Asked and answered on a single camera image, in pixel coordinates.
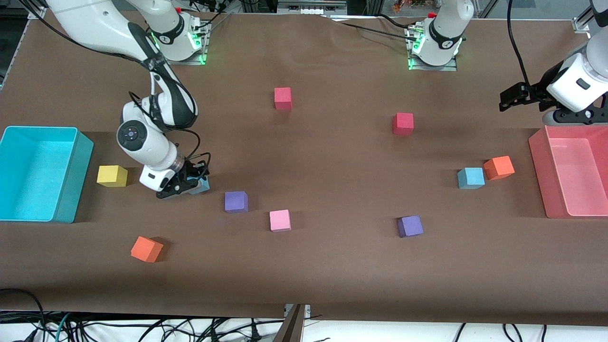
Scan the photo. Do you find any short black base cable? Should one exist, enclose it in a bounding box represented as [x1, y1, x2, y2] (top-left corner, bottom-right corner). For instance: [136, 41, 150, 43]
[378, 13, 418, 30]

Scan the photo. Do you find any looped black floor cable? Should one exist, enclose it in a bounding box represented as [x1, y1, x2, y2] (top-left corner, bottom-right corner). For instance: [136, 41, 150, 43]
[0, 288, 47, 342]

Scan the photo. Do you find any teal floor cable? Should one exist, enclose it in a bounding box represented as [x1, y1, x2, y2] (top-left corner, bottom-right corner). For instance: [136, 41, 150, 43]
[55, 313, 72, 342]

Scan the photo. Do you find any light blue foam cube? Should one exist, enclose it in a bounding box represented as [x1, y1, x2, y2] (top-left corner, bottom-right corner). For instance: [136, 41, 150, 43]
[457, 167, 485, 190]
[188, 175, 210, 195]

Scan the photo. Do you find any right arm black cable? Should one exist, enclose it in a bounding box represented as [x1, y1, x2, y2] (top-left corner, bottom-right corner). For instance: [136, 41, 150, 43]
[28, 0, 212, 181]

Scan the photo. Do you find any dark metal post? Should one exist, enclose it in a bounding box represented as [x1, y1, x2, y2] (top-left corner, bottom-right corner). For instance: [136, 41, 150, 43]
[272, 304, 305, 342]

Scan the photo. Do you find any pink foam cube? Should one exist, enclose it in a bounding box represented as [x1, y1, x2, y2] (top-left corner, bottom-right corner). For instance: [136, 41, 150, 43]
[269, 209, 292, 232]

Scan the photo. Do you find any orange foam cube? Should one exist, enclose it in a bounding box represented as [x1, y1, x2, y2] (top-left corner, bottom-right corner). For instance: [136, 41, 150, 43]
[131, 236, 164, 263]
[484, 156, 515, 181]

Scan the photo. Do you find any cyan plastic bin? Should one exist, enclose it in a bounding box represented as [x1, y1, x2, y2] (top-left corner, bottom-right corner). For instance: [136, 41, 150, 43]
[0, 126, 95, 224]

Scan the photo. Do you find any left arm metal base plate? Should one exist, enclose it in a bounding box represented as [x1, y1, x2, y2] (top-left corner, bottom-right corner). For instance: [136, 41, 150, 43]
[406, 26, 459, 72]

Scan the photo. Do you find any long black base cable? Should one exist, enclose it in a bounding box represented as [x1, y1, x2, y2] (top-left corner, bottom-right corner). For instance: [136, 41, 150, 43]
[323, 14, 414, 41]

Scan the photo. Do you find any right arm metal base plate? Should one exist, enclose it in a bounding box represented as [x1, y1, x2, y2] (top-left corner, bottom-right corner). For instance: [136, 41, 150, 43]
[157, 28, 210, 66]

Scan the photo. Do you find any aluminium corner profile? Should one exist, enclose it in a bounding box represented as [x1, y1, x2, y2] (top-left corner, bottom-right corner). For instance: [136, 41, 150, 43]
[572, 9, 597, 34]

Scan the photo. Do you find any red foam cube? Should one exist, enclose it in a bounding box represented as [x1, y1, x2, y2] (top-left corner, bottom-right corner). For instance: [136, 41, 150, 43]
[393, 113, 414, 136]
[274, 87, 293, 111]

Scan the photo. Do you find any pink plastic bin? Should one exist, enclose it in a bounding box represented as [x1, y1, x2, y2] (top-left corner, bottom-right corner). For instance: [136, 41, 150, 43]
[528, 123, 608, 219]

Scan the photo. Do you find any aluminium frame rail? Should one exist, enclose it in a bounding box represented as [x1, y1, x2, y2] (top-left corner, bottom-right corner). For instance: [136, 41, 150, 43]
[277, 0, 348, 16]

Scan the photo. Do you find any purple foam cube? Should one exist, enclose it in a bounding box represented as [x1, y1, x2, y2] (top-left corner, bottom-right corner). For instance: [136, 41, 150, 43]
[397, 215, 424, 238]
[225, 191, 248, 213]

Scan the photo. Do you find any matte table cover sheet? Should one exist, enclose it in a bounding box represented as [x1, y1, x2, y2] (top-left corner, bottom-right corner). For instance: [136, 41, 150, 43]
[0, 9, 608, 327]

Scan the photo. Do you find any yellow foam cube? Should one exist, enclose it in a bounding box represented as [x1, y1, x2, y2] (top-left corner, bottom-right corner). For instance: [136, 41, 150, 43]
[97, 165, 128, 188]

